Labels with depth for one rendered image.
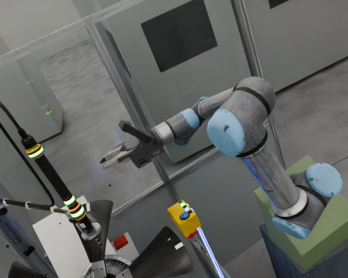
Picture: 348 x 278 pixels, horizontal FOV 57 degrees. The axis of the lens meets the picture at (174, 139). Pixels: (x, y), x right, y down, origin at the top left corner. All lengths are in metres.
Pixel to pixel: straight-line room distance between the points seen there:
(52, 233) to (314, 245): 1.11
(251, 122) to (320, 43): 4.35
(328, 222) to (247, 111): 0.68
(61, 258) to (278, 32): 3.94
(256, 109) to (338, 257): 0.79
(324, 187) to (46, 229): 1.19
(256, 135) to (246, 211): 1.70
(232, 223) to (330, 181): 1.44
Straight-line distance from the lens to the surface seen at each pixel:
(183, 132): 1.10
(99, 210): 1.32
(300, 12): 4.86
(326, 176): 1.14
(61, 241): 1.61
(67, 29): 1.68
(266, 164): 0.92
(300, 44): 4.94
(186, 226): 1.61
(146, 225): 2.14
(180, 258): 1.31
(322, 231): 1.35
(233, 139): 0.80
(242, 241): 2.65
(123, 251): 1.96
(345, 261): 1.48
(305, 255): 1.32
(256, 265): 2.69
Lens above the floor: 2.12
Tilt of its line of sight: 27 degrees down
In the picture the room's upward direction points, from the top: 24 degrees counter-clockwise
